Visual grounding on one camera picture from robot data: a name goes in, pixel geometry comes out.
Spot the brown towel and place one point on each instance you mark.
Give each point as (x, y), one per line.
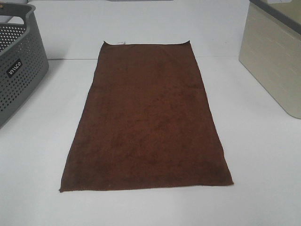
(146, 123)

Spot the beige plastic storage bin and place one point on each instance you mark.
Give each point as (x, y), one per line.
(271, 50)

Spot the grey perforated plastic basket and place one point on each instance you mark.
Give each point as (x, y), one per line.
(23, 60)

